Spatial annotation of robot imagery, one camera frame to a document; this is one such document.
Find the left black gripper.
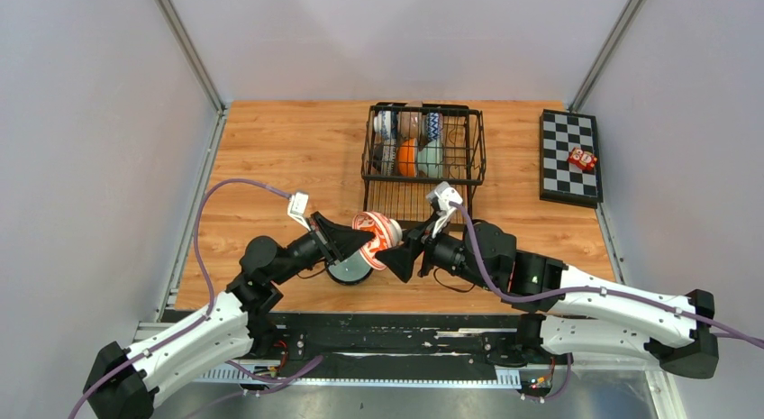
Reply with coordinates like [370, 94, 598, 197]
[271, 212, 374, 286]

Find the black celadon bowl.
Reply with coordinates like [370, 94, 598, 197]
[327, 250, 373, 286]

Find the white orange bowl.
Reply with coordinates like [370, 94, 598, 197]
[396, 139, 418, 178]

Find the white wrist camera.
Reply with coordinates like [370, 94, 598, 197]
[287, 191, 311, 231]
[426, 181, 463, 238]

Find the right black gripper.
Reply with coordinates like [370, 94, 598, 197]
[374, 213, 496, 292]

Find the blue floral bowl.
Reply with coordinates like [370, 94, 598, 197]
[373, 110, 398, 141]

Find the black cream patterned bowl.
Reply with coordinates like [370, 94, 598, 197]
[371, 140, 397, 176]

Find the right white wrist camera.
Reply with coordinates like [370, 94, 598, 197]
[426, 181, 463, 238]

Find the small red toy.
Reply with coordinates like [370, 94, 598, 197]
[568, 147, 598, 172]

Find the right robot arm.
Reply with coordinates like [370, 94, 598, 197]
[376, 221, 719, 379]

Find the black white checkerboard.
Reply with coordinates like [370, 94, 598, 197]
[540, 109, 603, 209]

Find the brown cream glazed bowl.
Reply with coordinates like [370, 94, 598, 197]
[398, 101, 423, 142]

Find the pale green bowl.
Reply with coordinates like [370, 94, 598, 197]
[416, 141, 443, 178]

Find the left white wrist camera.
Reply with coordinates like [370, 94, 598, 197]
[287, 191, 311, 231]

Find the black wire dish rack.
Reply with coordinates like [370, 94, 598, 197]
[360, 102, 487, 228]

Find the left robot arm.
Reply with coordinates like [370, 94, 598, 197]
[83, 212, 374, 418]

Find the red floral small bowl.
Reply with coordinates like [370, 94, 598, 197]
[352, 211, 403, 271]

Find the red patterned bowl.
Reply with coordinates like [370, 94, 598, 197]
[423, 112, 443, 142]

